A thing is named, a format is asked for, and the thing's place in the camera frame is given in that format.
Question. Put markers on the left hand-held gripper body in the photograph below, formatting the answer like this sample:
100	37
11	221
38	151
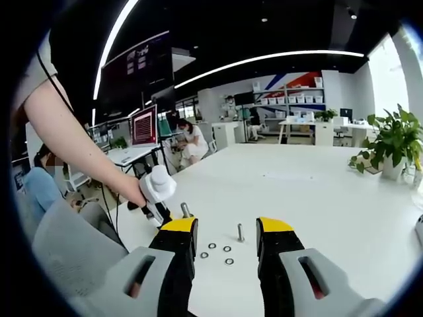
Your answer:
158	185

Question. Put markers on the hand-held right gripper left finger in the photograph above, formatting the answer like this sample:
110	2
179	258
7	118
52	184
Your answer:
132	280

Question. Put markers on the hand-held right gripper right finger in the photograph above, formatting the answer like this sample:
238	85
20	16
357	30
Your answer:
324	284

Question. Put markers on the thick threaded steel stud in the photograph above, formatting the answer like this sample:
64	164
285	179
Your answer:
185	209

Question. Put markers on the silver metal washer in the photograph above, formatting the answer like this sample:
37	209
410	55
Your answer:
209	246
201	255
224	248
226	261

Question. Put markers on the slim threaded steel stud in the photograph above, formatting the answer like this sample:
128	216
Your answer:
240	231

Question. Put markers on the person's left hand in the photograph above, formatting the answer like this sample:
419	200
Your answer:
130	190

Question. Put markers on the white side desk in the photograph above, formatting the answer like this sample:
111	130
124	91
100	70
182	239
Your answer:
129	158

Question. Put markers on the white laptop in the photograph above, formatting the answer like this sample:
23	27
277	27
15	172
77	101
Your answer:
143	127

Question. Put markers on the grey mesh office chair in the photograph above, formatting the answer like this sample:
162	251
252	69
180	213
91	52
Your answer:
72	251

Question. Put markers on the white rolling cabinet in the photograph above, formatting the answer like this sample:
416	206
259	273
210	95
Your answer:
224	135

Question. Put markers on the white workbench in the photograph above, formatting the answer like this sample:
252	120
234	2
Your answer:
324	135

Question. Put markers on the long linear ceiling light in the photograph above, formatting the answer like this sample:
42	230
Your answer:
264	57
112	39

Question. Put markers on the metal shelf rack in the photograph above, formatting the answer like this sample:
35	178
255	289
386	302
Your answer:
285	95

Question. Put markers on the row of white storage bins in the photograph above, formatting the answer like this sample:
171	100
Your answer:
291	99

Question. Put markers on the large potted green plant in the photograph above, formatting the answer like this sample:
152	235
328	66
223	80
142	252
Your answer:
393	138

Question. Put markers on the person's grey shirt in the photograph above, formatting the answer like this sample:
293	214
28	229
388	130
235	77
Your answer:
36	72

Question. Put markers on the small potted plant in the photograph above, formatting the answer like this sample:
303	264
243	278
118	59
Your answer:
325	115

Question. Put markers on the small black monitor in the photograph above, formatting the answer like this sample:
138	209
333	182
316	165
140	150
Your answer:
346	112

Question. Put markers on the narrow bright window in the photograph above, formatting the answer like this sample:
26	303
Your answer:
388	79

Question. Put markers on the large dark wall display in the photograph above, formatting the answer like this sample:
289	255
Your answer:
138	76

